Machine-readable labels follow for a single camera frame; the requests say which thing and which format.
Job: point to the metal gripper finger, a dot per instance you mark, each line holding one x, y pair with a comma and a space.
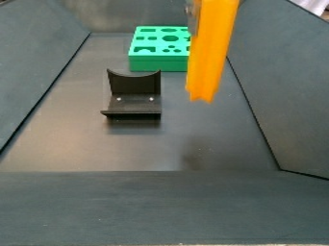
191, 12

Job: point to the green shape sorting board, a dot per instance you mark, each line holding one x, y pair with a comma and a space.
159, 48

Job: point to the black curved holder stand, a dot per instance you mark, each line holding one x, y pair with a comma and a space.
135, 94

